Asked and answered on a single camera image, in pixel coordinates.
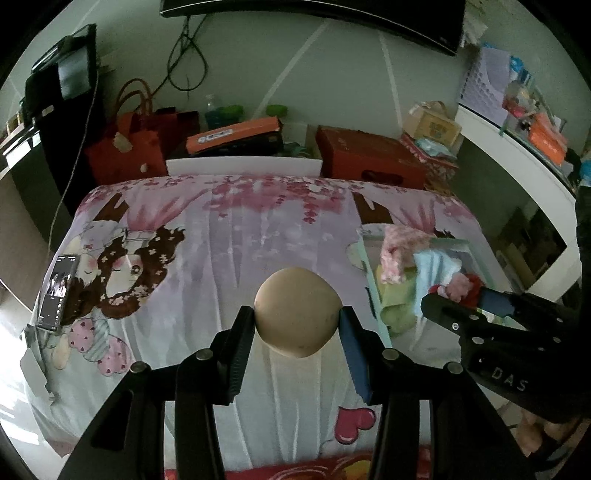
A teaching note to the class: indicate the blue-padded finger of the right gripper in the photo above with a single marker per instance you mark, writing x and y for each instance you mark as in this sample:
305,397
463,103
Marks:
501,304

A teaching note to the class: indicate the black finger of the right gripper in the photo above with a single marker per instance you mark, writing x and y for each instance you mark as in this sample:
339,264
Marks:
467,323

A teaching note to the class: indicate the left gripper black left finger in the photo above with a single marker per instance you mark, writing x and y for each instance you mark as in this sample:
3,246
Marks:
125,439

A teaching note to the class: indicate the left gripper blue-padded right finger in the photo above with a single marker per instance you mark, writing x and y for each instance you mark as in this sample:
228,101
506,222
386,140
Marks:
469,439

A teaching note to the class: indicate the red tape roll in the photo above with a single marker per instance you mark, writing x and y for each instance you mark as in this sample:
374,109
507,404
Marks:
471,300

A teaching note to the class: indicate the small pink red scrunchie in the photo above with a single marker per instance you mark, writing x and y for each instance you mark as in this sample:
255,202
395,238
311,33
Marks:
457,289

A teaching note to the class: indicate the blue face mask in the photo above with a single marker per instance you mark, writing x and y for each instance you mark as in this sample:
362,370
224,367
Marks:
434,267

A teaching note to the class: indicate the light green cloth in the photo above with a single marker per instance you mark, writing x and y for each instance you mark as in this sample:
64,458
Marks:
398,302

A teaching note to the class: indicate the pink fluffy towel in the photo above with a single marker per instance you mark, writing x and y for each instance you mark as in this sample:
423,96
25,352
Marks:
397,253

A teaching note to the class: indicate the beige round sponge puff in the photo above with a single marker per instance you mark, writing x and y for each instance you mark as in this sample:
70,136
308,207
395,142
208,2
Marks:
297,312

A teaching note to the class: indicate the person hand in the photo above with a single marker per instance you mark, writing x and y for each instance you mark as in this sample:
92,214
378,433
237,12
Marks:
533,433

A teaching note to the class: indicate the white desk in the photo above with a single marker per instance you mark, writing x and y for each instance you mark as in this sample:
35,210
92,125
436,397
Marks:
543,185

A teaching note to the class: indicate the smartphone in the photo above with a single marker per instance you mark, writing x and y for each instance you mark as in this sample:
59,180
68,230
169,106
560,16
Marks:
54,297

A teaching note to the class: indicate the red patterned box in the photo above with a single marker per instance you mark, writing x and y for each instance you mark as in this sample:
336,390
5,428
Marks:
440,170

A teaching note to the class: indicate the orange box on desk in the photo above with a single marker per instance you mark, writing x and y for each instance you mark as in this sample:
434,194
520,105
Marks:
544,137

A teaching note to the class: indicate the cartoon print bedsheet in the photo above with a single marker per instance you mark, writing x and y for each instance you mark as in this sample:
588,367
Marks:
165,263

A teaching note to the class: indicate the beige gift bag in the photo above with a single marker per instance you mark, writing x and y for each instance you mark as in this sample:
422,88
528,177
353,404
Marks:
431,120

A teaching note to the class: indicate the red cardboard box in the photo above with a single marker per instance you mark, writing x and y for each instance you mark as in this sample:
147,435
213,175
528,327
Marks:
356,155

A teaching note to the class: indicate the lavender perforated basket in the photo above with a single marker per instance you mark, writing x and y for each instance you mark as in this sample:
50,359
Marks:
485,83

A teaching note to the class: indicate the green dumbbell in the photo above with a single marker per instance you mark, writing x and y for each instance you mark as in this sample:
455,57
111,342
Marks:
277,110

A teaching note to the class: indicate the orange flat box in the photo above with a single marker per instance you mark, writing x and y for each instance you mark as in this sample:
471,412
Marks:
258,137

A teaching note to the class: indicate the red handbag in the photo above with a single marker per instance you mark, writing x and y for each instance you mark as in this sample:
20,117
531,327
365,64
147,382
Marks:
137,145

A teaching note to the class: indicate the sanitizer bottle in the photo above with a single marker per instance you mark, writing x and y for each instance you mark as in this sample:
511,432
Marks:
211,114

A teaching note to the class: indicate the black monitor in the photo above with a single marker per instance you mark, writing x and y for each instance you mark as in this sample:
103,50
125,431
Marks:
58,95

